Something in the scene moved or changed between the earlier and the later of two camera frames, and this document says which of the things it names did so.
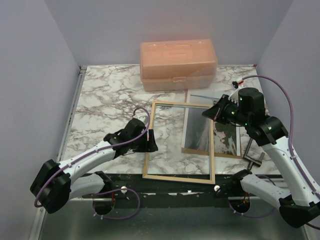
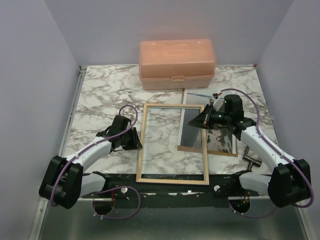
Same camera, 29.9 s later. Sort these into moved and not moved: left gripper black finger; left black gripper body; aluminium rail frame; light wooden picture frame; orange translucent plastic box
Moved: light wooden picture frame; left black gripper body; left gripper black finger
Not moved: aluminium rail frame; orange translucent plastic box
